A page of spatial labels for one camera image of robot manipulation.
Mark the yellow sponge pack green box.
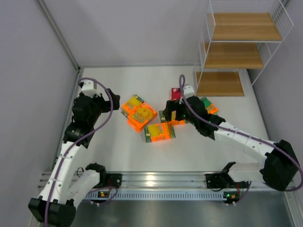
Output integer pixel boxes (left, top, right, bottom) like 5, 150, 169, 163
144, 122, 176, 143

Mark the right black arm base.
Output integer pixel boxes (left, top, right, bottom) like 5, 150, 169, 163
205, 173, 237, 189

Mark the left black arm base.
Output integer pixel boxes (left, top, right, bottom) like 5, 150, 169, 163
105, 173, 122, 188

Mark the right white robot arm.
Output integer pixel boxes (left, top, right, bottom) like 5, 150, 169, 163
163, 96, 303, 192

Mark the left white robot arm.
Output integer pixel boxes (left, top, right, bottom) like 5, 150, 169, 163
28, 88, 120, 227

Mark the bottom wooden shelf board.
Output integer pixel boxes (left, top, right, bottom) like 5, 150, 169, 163
196, 72, 244, 96

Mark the wooden shelf board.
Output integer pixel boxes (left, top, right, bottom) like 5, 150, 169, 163
196, 72, 244, 96
204, 42, 264, 69
212, 13, 282, 42

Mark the middle wooden shelf board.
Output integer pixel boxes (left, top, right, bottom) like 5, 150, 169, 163
204, 42, 264, 69

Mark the top wooden shelf board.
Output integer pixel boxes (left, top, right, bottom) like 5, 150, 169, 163
212, 13, 282, 42

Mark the pink Scrub Mommy box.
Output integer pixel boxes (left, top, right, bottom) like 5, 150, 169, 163
171, 88, 182, 100

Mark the green sponge orange pack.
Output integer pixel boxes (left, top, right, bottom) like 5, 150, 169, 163
200, 97, 218, 115

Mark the Sponge Daddy yellow sponge box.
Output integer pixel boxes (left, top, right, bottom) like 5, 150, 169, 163
121, 95, 144, 117

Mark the Scrub Daddy orange box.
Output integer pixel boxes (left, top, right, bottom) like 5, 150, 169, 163
127, 103, 158, 133

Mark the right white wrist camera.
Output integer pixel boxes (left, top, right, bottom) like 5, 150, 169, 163
179, 85, 196, 104

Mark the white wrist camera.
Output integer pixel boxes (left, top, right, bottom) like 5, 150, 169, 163
179, 85, 196, 104
80, 80, 99, 97

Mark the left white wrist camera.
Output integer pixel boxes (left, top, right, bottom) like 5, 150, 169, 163
80, 80, 99, 97

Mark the white wire shelf frame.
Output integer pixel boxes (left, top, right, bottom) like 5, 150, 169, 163
194, 0, 294, 88

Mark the aluminium mounting rail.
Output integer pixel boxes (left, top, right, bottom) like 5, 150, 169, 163
39, 171, 295, 190

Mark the slotted grey cable duct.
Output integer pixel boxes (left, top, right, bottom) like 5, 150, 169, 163
84, 191, 239, 201

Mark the corner aluminium frame post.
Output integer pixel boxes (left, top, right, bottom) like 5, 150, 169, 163
35, 0, 81, 72

